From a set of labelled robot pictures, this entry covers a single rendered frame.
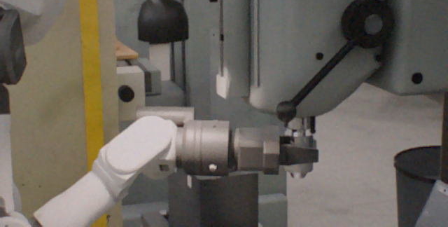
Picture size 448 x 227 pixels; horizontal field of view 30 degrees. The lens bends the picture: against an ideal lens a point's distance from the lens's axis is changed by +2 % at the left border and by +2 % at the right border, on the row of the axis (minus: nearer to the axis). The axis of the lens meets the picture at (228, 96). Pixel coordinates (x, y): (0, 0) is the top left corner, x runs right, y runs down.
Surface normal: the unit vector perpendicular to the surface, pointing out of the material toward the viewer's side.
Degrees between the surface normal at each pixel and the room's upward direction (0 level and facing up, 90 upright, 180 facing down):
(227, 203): 90
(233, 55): 90
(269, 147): 45
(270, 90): 108
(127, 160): 52
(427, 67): 90
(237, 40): 90
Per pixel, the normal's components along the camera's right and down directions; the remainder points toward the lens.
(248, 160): -0.04, 0.23
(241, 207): 0.34, 0.21
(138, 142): -0.04, -0.42
